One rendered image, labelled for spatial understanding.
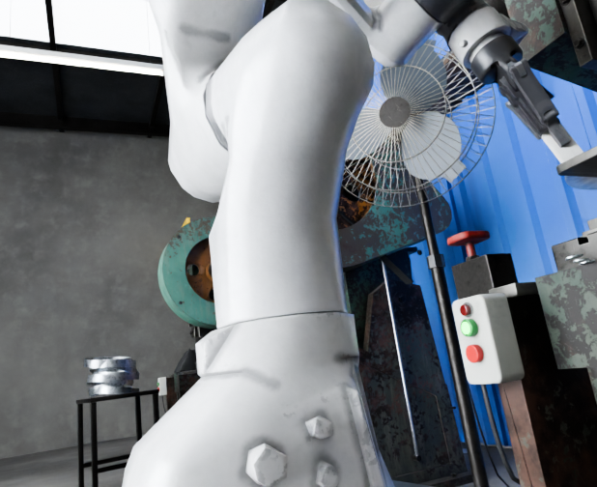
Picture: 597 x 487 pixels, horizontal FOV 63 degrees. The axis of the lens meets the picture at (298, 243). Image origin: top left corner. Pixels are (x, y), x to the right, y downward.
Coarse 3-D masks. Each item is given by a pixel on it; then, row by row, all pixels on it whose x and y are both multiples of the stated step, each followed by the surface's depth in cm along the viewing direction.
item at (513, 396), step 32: (512, 288) 79; (512, 320) 77; (544, 320) 80; (544, 352) 78; (512, 384) 76; (544, 384) 76; (576, 384) 79; (512, 416) 76; (544, 416) 74; (576, 416) 77; (512, 448) 76; (544, 448) 73; (576, 448) 75; (544, 480) 71; (576, 480) 73
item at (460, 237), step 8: (464, 232) 91; (472, 232) 91; (480, 232) 92; (488, 232) 92; (448, 240) 94; (456, 240) 92; (464, 240) 91; (472, 240) 92; (480, 240) 93; (472, 248) 93
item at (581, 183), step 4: (564, 176) 76; (568, 176) 74; (572, 176) 74; (568, 180) 76; (572, 180) 76; (576, 180) 76; (580, 180) 76; (584, 180) 77; (588, 180) 77; (592, 180) 77; (596, 180) 77; (568, 184) 78; (572, 184) 78; (576, 184) 78; (580, 184) 78; (584, 184) 79; (588, 184) 79; (592, 184) 79; (596, 184) 80; (580, 188) 81; (584, 188) 81; (588, 188) 82; (592, 188) 82; (596, 188) 82
